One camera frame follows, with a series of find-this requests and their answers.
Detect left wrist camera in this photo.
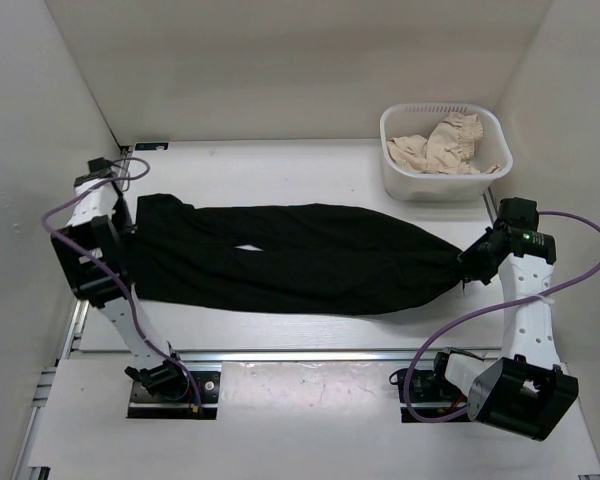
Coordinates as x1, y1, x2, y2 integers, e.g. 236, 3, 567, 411
74, 157, 117, 188

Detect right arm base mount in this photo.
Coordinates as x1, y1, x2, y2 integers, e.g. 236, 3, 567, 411
389, 359, 496, 424

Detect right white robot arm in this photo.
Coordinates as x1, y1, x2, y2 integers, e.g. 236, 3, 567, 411
429, 198, 579, 441

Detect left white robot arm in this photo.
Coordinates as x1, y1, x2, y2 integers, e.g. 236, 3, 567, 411
42, 176, 195, 401

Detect white plastic basket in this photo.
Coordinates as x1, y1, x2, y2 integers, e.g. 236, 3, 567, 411
379, 103, 513, 202

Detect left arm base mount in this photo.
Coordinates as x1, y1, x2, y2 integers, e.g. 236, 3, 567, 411
125, 361, 221, 420

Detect black trousers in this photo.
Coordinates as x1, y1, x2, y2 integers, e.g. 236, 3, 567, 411
124, 194, 462, 315

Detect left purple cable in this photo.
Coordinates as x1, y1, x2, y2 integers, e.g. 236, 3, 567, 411
40, 157, 204, 406

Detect beige trousers in basket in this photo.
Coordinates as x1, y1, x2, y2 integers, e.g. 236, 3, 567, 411
387, 112, 502, 175

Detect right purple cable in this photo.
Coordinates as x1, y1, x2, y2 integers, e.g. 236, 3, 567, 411
405, 211, 600, 426

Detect purple cable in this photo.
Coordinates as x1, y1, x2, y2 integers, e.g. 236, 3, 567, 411
40, 157, 204, 406
405, 211, 600, 426

